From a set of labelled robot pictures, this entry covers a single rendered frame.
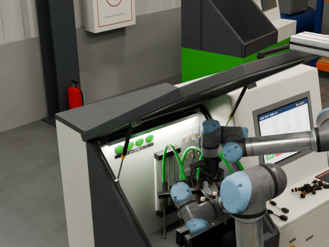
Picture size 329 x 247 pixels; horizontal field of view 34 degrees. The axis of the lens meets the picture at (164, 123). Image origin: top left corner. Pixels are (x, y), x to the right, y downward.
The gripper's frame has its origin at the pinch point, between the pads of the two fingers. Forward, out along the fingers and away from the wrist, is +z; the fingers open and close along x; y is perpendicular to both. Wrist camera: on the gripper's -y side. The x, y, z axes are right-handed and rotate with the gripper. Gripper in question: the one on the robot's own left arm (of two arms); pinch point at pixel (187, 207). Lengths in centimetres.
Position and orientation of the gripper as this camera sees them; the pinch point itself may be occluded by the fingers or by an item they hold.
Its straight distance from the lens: 235.3
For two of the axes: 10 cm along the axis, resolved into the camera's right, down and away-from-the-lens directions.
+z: 1.3, 3.7, 9.2
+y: 2.1, 9.0, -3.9
